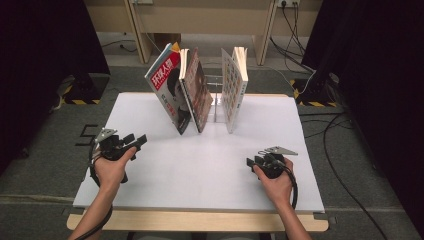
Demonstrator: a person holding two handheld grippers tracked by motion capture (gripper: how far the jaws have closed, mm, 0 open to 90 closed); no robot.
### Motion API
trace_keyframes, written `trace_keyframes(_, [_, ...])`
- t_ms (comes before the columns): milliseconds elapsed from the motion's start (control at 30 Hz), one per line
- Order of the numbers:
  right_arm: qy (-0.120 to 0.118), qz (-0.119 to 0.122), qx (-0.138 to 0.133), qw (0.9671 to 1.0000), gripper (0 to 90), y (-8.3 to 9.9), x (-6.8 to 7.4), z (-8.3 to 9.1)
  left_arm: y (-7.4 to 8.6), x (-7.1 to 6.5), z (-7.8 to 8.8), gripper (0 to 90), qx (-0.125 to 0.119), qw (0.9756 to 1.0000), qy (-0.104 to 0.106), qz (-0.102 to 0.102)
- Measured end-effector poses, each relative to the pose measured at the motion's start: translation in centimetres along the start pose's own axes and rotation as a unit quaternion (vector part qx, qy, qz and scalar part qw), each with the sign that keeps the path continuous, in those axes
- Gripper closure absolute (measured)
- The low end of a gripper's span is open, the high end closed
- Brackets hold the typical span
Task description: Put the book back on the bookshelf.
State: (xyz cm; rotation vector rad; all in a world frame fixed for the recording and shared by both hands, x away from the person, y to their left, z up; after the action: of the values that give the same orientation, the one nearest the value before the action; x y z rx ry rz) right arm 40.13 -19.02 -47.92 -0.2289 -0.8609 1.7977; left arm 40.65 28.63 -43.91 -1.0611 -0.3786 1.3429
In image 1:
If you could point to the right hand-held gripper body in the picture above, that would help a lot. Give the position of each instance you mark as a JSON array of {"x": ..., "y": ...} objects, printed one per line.
[{"x": 271, "y": 166}]

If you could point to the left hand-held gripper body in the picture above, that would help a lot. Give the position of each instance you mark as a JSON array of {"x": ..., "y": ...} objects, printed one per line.
[{"x": 111, "y": 148}]

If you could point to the clear acrylic book rack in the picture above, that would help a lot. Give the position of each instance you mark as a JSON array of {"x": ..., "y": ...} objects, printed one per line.
[{"x": 216, "y": 113}]

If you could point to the dark glossy magazine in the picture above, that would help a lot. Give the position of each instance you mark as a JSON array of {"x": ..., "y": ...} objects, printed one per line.
[{"x": 163, "y": 76}]

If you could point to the purple and brown cover book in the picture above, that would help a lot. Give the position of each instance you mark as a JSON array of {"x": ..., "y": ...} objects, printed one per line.
[{"x": 198, "y": 93}]

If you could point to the white picture grid book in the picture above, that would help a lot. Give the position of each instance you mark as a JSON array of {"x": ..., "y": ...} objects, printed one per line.
[{"x": 231, "y": 90}]

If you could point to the person's left hand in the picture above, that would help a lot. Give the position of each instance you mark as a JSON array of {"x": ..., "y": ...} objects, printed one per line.
[{"x": 110, "y": 173}]

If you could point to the person's right hand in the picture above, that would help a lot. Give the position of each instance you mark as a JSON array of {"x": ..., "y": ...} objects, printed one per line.
[{"x": 278, "y": 191}]

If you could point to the white table cover board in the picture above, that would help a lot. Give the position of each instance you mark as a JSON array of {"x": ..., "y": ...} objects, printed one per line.
[{"x": 133, "y": 113}]

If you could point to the stand base with hazard tape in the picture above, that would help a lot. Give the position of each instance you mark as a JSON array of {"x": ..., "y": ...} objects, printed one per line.
[
  {"x": 316, "y": 91},
  {"x": 86, "y": 90}
]

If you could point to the grey tape piece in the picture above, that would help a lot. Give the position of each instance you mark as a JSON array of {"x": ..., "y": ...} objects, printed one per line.
[
  {"x": 325, "y": 218},
  {"x": 71, "y": 211}
]

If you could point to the light wooden table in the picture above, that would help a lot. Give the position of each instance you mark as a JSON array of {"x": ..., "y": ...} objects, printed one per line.
[{"x": 200, "y": 222}]

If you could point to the black curtain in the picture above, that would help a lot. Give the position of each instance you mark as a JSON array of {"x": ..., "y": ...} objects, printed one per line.
[
  {"x": 383, "y": 83},
  {"x": 40, "y": 66}
]

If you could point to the beige wooden desk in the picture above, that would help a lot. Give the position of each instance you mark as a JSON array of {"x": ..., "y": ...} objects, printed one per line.
[{"x": 200, "y": 16}]

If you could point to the white wall socket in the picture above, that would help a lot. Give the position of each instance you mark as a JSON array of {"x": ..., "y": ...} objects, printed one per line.
[{"x": 288, "y": 2}]

